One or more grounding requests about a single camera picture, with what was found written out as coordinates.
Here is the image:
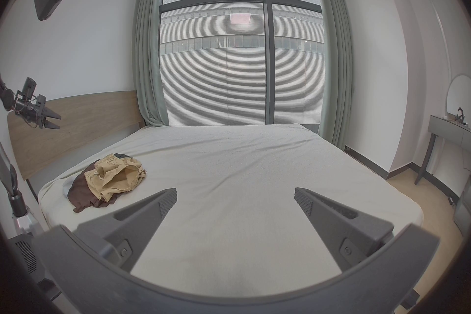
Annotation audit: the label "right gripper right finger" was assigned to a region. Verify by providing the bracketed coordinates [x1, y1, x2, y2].
[294, 187, 395, 275]

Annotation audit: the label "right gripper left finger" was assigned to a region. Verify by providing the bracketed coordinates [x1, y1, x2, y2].
[77, 187, 178, 273]

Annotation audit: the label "tan shorts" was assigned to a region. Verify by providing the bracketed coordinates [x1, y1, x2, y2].
[84, 154, 148, 203]

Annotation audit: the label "bed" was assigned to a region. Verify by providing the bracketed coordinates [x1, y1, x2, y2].
[7, 90, 424, 276]

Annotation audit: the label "white garment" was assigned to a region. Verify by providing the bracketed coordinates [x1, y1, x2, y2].
[62, 176, 79, 199]

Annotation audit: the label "brown shorts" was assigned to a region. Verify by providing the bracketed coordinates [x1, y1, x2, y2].
[67, 173, 127, 214]

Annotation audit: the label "grey dressing table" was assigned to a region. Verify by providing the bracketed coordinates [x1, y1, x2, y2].
[414, 115, 471, 203]

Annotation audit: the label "window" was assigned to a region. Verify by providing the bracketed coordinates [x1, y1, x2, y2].
[159, 0, 326, 127]

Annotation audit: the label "round mirror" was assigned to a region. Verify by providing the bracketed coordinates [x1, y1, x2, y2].
[446, 74, 471, 119]

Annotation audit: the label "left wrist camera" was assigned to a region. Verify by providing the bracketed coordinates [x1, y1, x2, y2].
[19, 77, 38, 103]

